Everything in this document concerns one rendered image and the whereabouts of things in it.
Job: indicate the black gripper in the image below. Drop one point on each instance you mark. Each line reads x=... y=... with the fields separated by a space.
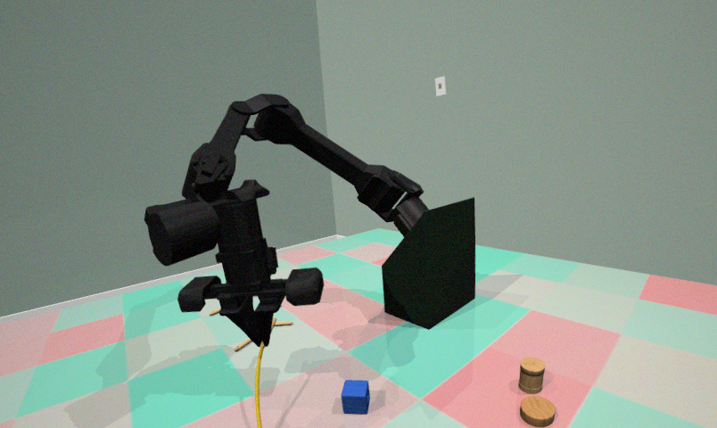
x=247 y=274

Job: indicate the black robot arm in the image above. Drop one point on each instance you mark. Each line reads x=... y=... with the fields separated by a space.
x=211 y=214

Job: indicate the blue rounded block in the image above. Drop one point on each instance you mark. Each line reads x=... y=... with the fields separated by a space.
x=355 y=397

